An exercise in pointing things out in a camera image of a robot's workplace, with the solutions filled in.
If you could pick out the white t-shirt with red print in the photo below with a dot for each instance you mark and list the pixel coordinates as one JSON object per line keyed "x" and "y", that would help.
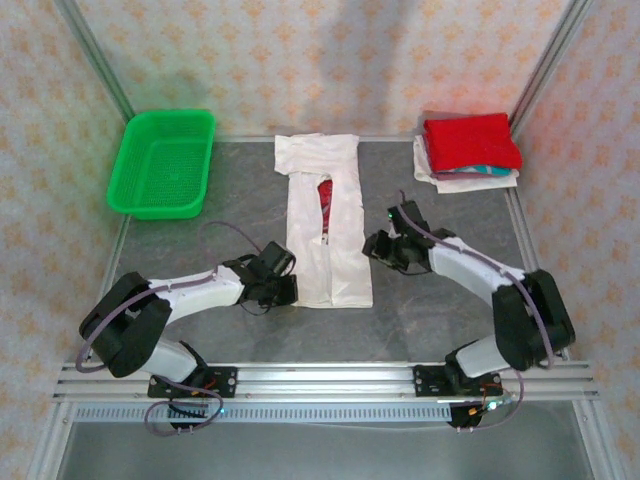
{"x": 345, "y": 250}

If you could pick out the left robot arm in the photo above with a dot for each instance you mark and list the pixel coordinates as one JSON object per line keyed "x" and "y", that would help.
{"x": 200, "y": 295}

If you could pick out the teal and pink folded t-shirt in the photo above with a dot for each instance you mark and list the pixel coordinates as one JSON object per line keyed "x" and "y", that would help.
{"x": 492, "y": 171}

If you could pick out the red folded t-shirt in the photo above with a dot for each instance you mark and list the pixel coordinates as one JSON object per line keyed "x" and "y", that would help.
{"x": 470, "y": 142}

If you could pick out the green plastic basket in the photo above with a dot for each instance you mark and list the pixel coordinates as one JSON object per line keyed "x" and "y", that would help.
{"x": 160, "y": 165}

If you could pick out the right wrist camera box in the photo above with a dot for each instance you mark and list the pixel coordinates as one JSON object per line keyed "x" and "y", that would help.
{"x": 407, "y": 217}

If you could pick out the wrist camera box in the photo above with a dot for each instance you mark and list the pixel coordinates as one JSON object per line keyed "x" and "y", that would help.
{"x": 407, "y": 217}
{"x": 276, "y": 257}

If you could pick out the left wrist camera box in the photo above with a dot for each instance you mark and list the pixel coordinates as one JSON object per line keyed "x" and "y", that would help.
{"x": 276, "y": 257}

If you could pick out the aluminium mounting rail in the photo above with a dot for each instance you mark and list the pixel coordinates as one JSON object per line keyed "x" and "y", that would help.
{"x": 325, "y": 380}

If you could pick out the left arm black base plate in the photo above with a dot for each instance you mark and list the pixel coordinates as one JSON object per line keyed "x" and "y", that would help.
{"x": 225, "y": 382}

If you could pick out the aluminium table side rail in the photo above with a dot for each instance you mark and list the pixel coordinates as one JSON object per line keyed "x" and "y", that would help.
{"x": 524, "y": 225}
{"x": 109, "y": 280}

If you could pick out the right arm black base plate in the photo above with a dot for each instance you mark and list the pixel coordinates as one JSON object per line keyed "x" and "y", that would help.
{"x": 430, "y": 382}

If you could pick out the aluminium frame post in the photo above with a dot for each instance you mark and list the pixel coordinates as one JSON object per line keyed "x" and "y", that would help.
{"x": 97, "y": 60}
{"x": 552, "y": 60}

